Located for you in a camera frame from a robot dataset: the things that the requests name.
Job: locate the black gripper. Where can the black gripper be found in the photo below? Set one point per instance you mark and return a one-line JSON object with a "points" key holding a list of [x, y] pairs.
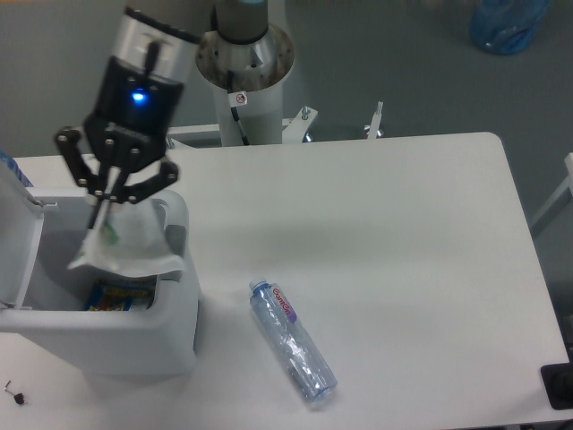
{"points": [[126, 129]]}

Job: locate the clear plastic water bottle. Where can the clear plastic water bottle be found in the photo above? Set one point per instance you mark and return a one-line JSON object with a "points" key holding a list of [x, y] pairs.
{"points": [[291, 342]]}

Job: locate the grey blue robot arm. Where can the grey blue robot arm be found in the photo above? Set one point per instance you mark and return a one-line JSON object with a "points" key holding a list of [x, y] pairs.
{"points": [[160, 36]]}

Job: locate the white trash can lid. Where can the white trash can lid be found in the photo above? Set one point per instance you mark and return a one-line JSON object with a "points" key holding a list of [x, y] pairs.
{"points": [[22, 221]]}

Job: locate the white trash can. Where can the white trash can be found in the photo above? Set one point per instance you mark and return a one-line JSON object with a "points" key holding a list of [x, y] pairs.
{"points": [[157, 341]]}

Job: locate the blue yellow snack packet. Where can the blue yellow snack packet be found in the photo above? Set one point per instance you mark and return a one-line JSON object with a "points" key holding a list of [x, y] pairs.
{"points": [[126, 295]]}

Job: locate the blue patterned item behind lid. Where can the blue patterned item behind lid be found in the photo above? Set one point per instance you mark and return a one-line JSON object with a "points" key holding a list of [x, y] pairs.
{"points": [[14, 167]]}

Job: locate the small black key fob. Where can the small black key fob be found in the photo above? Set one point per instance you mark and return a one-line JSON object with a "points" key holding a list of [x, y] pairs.
{"points": [[19, 398]]}

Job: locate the blue plastic bag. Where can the blue plastic bag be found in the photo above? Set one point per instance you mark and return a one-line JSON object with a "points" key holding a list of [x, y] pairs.
{"points": [[506, 27]]}

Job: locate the black device at edge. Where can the black device at edge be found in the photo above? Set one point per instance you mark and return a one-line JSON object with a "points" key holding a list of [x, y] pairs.
{"points": [[557, 381]]}

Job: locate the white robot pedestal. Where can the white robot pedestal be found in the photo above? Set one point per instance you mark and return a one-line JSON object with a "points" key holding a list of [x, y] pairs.
{"points": [[247, 85]]}

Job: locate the white pedestal foot bracket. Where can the white pedestal foot bracket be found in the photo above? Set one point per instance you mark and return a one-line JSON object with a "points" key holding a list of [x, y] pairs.
{"points": [[297, 129]]}

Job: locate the white frame at right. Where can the white frame at right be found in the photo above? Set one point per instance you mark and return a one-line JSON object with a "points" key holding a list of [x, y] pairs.
{"points": [[558, 200]]}

